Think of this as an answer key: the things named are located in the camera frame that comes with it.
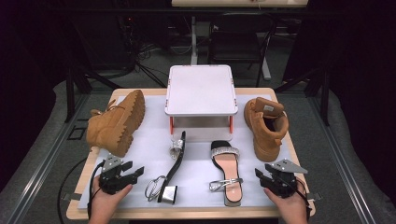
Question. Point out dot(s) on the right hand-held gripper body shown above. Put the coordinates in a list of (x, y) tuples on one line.
[(283, 183)]

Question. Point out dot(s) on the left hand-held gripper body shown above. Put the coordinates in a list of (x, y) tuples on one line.
[(109, 182)]

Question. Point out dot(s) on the tan boot white tongue label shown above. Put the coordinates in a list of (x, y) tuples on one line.
[(261, 137)]

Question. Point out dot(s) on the tan suede lace-up boot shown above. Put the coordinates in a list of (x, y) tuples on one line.
[(112, 130)]

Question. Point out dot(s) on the white shoe rack orange legs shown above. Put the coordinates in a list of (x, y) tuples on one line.
[(200, 90)]

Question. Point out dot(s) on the person's left hand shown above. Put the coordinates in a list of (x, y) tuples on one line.
[(102, 203)]

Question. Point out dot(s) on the person's right hand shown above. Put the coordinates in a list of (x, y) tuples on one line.
[(291, 207)]

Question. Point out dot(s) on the black metal stand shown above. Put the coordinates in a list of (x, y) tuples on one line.
[(70, 99), (325, 102)]

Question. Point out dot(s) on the black chair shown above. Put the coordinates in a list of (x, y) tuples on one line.
[(233, 46)]

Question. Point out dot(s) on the white desk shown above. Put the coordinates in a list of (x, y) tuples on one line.
[(218, 3)]

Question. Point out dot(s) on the grey metal table bracket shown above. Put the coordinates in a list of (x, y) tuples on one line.
[(314, 196), (72, 196)]

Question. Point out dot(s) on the aluminium frame rail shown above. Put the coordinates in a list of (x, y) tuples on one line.
[(323, 130), (62, 137)]

